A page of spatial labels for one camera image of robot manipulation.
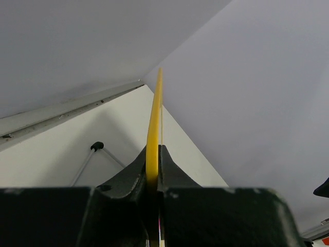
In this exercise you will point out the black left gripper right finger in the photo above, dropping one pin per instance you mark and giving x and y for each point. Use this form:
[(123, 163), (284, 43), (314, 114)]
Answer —
[(193, 215)]

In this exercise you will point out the yellow framed whiteboard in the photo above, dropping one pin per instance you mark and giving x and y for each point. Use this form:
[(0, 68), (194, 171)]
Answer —
[(152, 161)]

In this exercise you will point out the aluminium front rail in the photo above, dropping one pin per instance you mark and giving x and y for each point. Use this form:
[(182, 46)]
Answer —
[(19, 127)]

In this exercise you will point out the black wire easel stand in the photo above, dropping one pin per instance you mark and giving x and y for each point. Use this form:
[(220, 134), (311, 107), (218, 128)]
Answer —
[(99, 166)]

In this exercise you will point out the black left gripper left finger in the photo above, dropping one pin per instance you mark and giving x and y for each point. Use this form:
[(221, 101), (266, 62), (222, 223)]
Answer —
[(106, 215)]

